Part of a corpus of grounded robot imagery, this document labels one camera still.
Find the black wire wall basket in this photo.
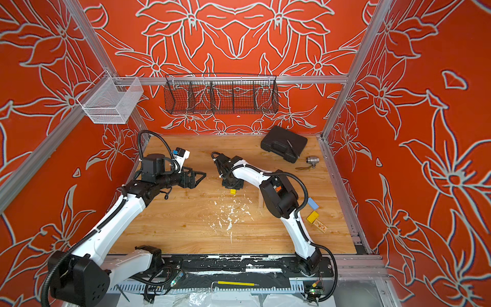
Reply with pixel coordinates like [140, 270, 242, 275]
[164, 73, 280, 115]

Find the small silver metal fitting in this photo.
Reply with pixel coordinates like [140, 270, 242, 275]
[306, 156, 320, 168]

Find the yellow block middle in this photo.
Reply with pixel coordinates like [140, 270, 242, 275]
[306, 211, 320, 224]

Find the white mesh wall basket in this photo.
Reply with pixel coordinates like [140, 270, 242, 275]
[78, 77, 143, 124]

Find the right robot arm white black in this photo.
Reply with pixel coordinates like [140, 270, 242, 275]
[211, 152, 327, 276]

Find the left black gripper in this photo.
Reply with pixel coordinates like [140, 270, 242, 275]
[156, 164, 206, 190]

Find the light blue block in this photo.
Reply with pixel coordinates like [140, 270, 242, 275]
[308, 198, 319, 211]

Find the printed natural wood block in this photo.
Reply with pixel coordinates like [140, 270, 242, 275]
[313, 220, 327, 234]

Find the yellow pencil on rail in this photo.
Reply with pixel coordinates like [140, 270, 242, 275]
[217, 281, 258, 287]

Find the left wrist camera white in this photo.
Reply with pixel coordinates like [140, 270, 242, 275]
[172, 147, 190, 161]

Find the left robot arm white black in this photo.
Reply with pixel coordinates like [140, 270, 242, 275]
[41, 147, 206, 306]

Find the black plastic tool case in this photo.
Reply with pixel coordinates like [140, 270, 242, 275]
[260, 126, 308, 163]

